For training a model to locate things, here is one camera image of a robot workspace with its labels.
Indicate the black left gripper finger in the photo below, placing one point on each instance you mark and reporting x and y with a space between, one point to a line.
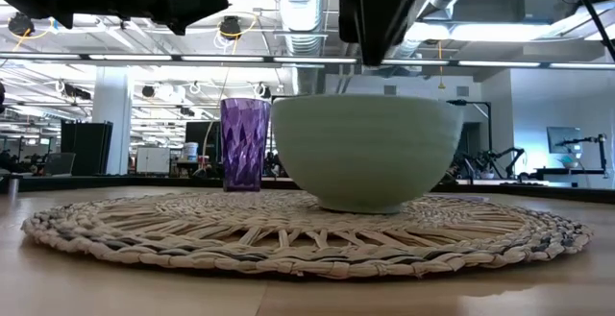
192 1

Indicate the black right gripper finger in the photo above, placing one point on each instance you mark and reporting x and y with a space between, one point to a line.
384 8
348 18

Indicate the black background robot arm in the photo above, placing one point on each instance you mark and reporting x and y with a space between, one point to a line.
499 155

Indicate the long linear ceiling light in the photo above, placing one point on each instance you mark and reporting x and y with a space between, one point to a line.
130 57

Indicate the white building pillar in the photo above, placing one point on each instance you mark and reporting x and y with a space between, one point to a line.
112 124

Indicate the black background screen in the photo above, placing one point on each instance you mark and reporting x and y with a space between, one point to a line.
199 136

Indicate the pale green ceramic bowl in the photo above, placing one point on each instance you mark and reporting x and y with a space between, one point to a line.
365 153

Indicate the white plastic bucket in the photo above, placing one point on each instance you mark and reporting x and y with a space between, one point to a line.
190 152

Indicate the purple faceted plastic cup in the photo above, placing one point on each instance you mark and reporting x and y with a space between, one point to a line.
242 148

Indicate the black tall cabinet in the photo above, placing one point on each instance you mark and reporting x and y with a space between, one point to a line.
86 148

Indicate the white low cabinet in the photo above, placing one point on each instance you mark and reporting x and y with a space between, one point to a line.
153 160

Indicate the grey mesh chair back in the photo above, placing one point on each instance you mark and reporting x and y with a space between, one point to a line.
60 164

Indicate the grey background monitor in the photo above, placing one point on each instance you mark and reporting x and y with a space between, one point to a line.
563 138

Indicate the round woven straw placemat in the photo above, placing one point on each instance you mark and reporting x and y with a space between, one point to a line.
192 239

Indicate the black background robot rig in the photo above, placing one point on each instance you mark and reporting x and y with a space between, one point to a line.
600 155

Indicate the corrugated silver ventilation duct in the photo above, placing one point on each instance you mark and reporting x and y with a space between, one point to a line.
302 8

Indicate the black tubular stand frame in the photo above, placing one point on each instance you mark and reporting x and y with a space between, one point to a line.
488 124

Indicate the black aluminium table frame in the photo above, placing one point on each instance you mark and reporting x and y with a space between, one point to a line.
96 182

